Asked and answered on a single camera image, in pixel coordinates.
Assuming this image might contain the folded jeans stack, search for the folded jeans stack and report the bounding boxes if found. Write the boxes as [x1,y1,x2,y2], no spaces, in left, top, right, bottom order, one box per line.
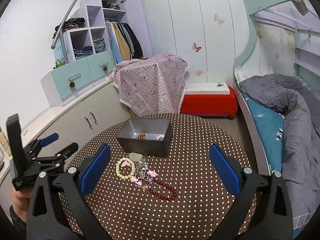
[73,38,106,60]

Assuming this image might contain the beige butterfly sticker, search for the beige butterfly sticker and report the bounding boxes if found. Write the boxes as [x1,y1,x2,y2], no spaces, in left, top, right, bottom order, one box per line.
[214,14,225,25]

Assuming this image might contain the pine cone ornament left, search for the pine cone ornament left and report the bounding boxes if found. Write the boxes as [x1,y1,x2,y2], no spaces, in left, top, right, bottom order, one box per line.
[69,81,75,88]

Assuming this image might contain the pink checked bear cloth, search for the pink checked bear cloth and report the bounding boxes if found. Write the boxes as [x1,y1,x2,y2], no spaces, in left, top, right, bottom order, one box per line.
[111,53,188,116]

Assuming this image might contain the dark clothes pile on shelf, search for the dark clothes pile on shelf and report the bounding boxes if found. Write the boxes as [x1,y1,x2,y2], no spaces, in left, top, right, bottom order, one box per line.
[62,17,85,33]

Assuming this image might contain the red bead bracelet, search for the red bead bracelet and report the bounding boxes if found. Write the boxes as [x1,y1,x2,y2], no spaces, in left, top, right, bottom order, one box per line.
[146,177,177,202]

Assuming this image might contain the green plant decoration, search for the green plant decoration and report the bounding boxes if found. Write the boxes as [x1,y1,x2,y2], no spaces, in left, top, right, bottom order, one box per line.
[53,60,66,69]

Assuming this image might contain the teal bed sheet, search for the teal bed sheet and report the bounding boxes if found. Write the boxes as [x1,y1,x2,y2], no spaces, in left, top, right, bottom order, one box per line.
[241,92,285,172]

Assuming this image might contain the teal drawer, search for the teal drawer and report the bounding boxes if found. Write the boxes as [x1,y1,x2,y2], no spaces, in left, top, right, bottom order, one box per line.
[41,62,93,107]
[87,50,116,80]

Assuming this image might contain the hanging clothes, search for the hanging clothes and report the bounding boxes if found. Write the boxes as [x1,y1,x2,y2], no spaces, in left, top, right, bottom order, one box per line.
[105,20,143,63]

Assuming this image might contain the white board on ottoman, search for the white board on ottoman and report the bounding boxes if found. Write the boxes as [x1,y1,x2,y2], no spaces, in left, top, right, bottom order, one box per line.
[184,82,230,95]

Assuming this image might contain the teal bunk bed frame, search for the teal bunk bed frame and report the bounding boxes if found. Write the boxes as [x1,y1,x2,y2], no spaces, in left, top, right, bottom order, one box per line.
[232,0,320,238]

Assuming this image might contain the beige low cabinet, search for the beige low cabinet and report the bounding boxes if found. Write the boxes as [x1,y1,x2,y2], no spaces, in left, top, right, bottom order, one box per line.
[21,80,131,157]

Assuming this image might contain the red storage ottoman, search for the red storage ottoman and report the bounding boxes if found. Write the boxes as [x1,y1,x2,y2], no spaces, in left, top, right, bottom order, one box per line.
[180,87,238,119]

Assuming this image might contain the pink bow hair clip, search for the pink bow hair clip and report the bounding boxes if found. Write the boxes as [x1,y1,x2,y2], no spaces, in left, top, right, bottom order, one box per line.
[121,160,131,167]

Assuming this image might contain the purple shelf unit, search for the purple shelf unit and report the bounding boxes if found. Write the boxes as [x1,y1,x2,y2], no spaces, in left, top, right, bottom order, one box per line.
[63,0,152,62]

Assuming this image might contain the brown polka dot tablecloth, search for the brown polka dot tablecloth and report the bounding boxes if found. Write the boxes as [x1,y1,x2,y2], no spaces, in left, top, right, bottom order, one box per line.
[72,114,257,239]

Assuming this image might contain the silver chain necklace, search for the silver chain necklace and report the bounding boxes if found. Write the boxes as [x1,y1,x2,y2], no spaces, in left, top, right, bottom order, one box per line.
[134,154,154,190]

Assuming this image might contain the white jade pendant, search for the white jade pendant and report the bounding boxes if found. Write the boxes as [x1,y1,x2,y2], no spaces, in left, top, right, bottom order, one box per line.
[129,152,144,163]

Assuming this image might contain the curved metal pole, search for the curved metal pole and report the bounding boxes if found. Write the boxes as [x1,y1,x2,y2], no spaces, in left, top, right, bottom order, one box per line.
[50,0,93,50]

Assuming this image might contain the cream bead bracelet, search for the cream bead bracelet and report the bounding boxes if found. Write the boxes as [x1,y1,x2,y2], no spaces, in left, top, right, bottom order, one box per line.
[115,156,136,180]

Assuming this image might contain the white wardrobe doors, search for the white wardrobe doors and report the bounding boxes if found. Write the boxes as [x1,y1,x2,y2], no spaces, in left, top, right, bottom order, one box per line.
[142,0,248,86]

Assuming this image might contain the grey duvet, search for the grey duvet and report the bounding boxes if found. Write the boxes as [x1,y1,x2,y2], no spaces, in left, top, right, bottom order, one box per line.
[239,74,319,228]

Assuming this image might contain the teal drawer right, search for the teal drawer right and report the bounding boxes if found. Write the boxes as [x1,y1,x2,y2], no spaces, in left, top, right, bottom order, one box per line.
[87,50,116,80]

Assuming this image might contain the pink butterfly sticker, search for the pink butterfly sticker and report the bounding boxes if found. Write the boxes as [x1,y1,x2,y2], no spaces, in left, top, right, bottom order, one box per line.
[192,42,202,53]

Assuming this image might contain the teal drawer left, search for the teal drawer left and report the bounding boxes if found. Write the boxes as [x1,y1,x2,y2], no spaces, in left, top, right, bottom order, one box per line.
[41,62,93,107]

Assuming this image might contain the person's left hand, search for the person's left hand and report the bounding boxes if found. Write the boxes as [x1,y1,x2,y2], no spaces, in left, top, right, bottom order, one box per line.
[11,187,33,223]

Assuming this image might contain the grey metal tin box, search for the grey metal tin box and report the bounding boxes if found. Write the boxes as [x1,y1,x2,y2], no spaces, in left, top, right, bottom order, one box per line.
[117,118,172,158]

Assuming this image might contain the pink charm ornament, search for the pink charm ornament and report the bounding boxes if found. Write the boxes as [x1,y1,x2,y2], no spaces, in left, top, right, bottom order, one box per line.
[130,170,158,186]

